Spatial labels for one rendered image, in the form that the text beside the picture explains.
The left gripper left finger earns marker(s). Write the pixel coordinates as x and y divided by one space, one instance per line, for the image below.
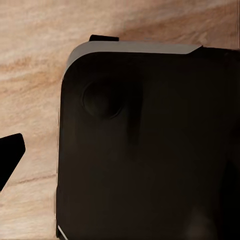
12 148

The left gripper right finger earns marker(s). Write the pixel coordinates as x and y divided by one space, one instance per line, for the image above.
232 148

